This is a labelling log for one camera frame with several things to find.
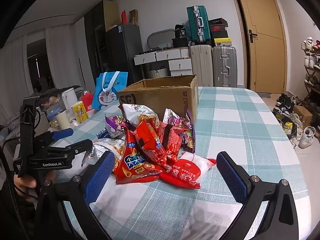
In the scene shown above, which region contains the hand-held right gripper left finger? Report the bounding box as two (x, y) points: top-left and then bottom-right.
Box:
(35, 151), (116, 240)

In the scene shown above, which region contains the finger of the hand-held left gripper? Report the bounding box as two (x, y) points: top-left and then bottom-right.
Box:
(49, 128), (74, 144)
(47, 139), (93, 157)

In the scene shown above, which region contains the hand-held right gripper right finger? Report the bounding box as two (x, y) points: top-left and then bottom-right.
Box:
(216, 151), (299, 240)

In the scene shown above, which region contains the red patterned snack packet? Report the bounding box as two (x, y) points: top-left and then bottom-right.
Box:
(156, 122), (189, 165)

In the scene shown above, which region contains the brown cardboard box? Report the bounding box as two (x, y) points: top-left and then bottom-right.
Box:
(117, 74), (199, 123)

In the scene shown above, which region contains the person's left forearm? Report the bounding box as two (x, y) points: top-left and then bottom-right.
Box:
(0, 177), (40, 240)

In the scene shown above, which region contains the person's left hand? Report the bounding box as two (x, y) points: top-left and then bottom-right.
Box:
(14, 171), (57, 188)

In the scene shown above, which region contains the white cup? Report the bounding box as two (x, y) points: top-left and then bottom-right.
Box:
(55, 111), (71, 129)

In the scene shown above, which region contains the yellow drink carton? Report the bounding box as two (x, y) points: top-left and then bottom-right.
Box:
(71, 102), (89, 123)

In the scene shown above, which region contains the white printed snack packet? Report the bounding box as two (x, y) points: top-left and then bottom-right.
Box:
(84, 138), (125, 166)

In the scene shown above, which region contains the red chip bag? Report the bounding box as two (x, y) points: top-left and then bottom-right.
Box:
(115, 124), (163, 184)

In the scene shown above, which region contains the white kettle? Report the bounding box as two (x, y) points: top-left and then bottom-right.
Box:
(61, 88), (82, 110)

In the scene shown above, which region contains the purple foil snack packet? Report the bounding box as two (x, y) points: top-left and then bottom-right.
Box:
(104, 114), (128, 139)

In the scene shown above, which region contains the red plush toy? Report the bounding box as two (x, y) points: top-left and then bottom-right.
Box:
(80, 91), (95, 110)

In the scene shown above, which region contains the white red snack packet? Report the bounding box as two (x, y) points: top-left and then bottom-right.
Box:
(160, 152), (217, 189)

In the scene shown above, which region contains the plaid tablecloth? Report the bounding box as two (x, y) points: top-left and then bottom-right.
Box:
(37, 86), (310, 240)

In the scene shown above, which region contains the blue cartoon tote bag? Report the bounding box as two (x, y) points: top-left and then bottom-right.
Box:
(92, 72), (128, 110)

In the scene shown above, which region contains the red black-striped snack packet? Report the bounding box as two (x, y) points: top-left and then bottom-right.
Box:
(135, 120), (173, 170)

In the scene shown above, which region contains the white noodle snack bag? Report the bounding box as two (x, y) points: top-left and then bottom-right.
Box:
(122, 103), (160, 128)

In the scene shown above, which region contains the white curtain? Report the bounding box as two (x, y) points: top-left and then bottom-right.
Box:
(46, 25), (83, 90)

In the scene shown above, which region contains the pile of shoes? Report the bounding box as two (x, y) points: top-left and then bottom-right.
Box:
(272, 94), (320, 149)

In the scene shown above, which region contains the purple white snack packet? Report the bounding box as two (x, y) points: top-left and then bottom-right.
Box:
(164, 108), (187, 128)

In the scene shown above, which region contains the small cardboard box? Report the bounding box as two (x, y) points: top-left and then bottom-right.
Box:
(292, 105), (313, 128)

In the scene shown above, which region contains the black tall cabinet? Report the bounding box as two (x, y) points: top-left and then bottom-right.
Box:
(84, 0), (119, 80)

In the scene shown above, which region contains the woven laundry basket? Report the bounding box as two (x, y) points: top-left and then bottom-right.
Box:
(149, 66), (170, 78)

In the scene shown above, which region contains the silver suitcase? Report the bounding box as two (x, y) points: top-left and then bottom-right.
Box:
(212, 45), (238, 88)

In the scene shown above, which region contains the beige suitcase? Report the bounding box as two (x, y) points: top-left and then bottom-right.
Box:
(189, 44), (214, 87)

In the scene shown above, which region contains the white drawer desk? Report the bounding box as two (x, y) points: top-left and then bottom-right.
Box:
(134, 47), (193, 77)

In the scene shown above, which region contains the brown paper bag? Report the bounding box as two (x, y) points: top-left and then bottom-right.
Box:
(129, 9), (139, 26)

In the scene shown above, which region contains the wooden shoe rack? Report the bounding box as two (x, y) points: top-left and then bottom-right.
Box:
(301, 37), (320, 110)

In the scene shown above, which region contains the grey oval mirror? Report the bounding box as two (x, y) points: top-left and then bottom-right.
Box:
(147, 29), (175, 52)

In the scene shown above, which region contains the wooden door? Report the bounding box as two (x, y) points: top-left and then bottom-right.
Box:
(234, 0), (288, 88)

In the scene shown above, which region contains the black storage basket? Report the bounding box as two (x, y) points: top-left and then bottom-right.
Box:
(172, 38), (189, 48)

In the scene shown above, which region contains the black printed box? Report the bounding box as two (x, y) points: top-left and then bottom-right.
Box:
(174, 24), (188, 39)

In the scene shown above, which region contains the black red-lid shoebox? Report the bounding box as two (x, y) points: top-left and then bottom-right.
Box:
(209, 18), (228, 27)

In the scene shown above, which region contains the teal suitcase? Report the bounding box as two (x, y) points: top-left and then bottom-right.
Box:
(186, 5), (212, 43)

